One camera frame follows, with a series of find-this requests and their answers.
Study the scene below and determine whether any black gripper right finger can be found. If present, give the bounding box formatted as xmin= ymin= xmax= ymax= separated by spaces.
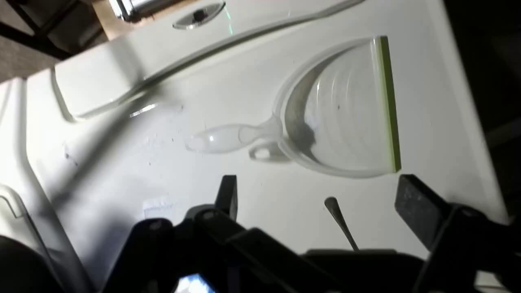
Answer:
xmin=393 ymin=172 xmax=491 ymax=257

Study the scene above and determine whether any black cable with plug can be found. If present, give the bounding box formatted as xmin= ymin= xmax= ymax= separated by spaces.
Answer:
xmin=323 ymin=195 xmax=362 ymax=252

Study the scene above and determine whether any clear plastic dustpan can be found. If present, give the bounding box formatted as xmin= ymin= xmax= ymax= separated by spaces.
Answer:
xmin=186 ymin=35 xmax=401 ymax=178

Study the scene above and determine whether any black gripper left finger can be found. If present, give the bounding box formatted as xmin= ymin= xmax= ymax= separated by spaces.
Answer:
xmin=216 ymin=174 xmax=238 ymax=219

